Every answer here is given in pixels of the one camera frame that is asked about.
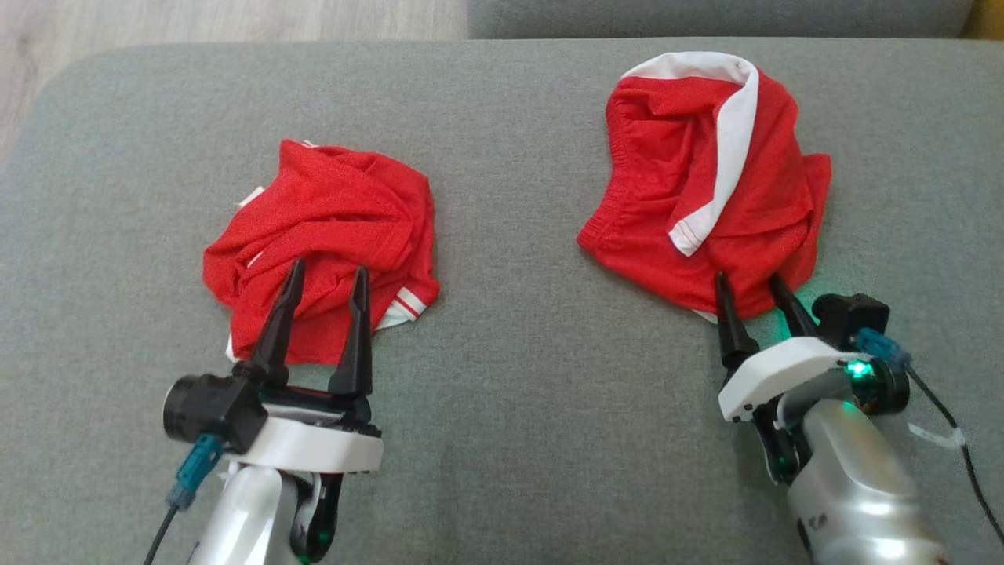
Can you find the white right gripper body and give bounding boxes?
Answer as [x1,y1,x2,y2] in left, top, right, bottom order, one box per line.
[718,337,856,423]

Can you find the large grey sofa seat cushion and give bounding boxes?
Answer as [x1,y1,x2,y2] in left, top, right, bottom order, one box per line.
[468,0,976,40]

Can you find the cable with teal connector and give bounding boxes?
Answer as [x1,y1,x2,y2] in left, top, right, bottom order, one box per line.
[855,328,1004,546]
[141,434,226,565]

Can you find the right cable with teal connector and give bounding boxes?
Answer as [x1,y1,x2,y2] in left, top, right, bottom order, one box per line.
[855,328,1004,546]

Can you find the left cable with teal connector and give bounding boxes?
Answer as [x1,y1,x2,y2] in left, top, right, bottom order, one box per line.
[141,434,226,565]

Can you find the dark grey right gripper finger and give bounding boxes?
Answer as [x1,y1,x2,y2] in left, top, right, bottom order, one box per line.
[715,272,760,370]
[767,273,820,340]

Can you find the white cable label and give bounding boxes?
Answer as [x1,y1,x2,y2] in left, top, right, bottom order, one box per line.
[908,424,966,450]

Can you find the red shorts with white trim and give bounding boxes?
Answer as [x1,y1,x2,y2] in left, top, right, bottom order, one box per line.
[577,52,832,324]

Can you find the wide yellow sofa back cushion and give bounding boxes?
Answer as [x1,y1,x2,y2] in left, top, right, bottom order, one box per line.
[963,0,1004,40]

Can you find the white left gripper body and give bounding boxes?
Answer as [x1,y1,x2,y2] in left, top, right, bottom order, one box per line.
[224,363,385,476]

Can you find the red basketball jersey number 23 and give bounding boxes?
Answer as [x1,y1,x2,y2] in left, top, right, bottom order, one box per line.
[202,139,441,366]

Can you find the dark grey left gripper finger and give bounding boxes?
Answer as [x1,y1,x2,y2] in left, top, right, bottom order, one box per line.
[249,259,307,385]
[328,266,374,397]

